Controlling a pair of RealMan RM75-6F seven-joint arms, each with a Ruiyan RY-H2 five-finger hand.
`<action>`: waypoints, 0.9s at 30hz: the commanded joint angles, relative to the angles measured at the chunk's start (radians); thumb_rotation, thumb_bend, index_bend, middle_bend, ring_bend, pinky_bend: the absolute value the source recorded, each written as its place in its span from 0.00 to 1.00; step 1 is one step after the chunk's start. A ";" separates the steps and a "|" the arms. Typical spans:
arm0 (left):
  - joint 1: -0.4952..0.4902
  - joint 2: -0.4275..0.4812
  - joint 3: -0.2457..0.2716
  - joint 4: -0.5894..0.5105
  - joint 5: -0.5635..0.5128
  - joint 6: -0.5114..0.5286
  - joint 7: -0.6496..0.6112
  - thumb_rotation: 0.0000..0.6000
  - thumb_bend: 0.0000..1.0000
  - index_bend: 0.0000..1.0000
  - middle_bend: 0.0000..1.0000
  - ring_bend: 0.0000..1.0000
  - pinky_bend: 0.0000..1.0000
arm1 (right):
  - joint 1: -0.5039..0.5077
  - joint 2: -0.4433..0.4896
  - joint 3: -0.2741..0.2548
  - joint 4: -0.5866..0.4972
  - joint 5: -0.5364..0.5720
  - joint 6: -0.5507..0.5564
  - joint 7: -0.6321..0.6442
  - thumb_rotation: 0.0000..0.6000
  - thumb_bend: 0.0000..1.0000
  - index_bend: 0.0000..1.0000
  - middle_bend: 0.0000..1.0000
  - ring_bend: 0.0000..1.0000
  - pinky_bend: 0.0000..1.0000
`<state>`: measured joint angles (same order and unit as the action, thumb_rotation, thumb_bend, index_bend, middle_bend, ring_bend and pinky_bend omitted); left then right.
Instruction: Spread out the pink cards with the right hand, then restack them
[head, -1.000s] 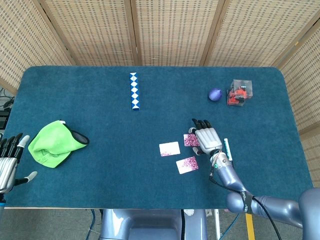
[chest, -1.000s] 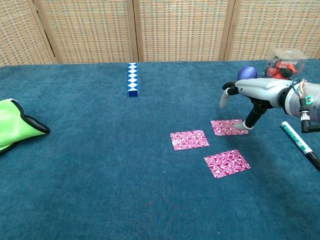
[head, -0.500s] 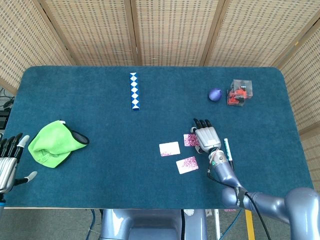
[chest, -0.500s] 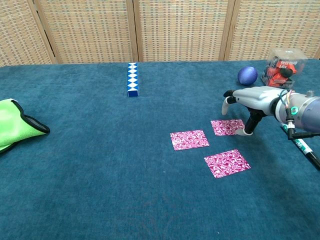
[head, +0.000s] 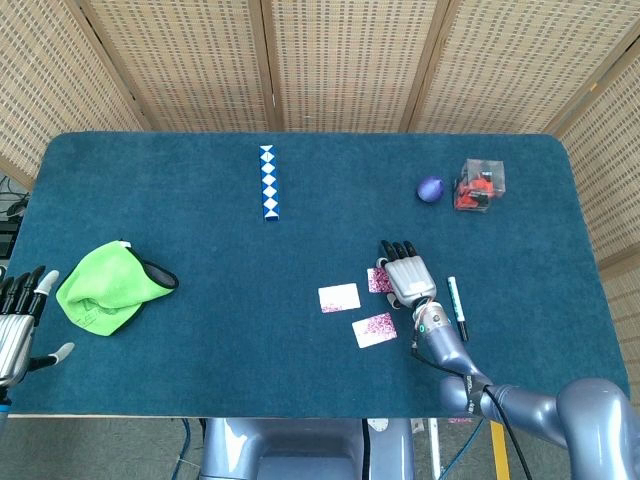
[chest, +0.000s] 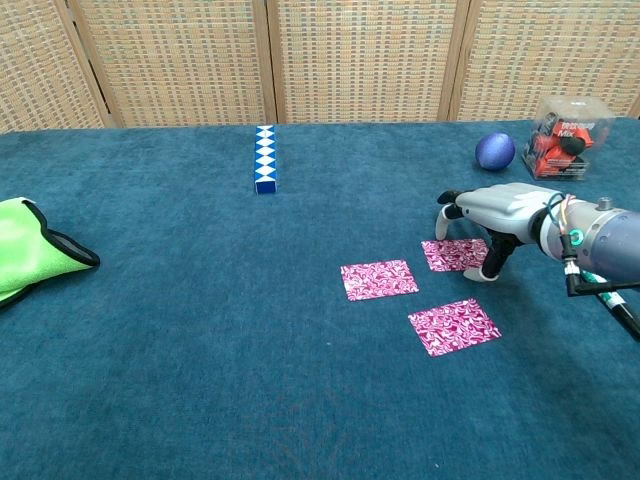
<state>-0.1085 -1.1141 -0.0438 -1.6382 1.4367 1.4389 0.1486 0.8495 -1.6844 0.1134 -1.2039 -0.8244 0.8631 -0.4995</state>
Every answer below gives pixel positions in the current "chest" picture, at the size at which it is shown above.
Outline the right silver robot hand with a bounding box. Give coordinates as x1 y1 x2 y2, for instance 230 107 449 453
434 182 564 284

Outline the pink patterned playing card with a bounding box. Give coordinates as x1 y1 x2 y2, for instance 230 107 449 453
420 237 491 274
407 298 503 358
340 258 420 303

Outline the blue purple ball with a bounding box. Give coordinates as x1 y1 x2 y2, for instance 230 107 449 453
474 131 517 173

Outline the clear box with red items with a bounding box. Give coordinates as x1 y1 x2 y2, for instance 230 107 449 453
521 95 616 183

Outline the green white marker pen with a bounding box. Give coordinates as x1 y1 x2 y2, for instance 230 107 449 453
582 269 640 343

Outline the woven folding screen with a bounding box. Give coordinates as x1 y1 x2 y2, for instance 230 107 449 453
0 0 640 134

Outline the blue white snake puzzle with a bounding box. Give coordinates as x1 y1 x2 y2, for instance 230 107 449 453
253 124 280 195

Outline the blue felt table mat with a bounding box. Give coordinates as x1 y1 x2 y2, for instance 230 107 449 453
0 117 640 480

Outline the green microfiber cloth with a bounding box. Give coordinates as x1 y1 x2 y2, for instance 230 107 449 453
0 197 101 309

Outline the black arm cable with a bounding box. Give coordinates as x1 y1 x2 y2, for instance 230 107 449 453
558 230 640 297

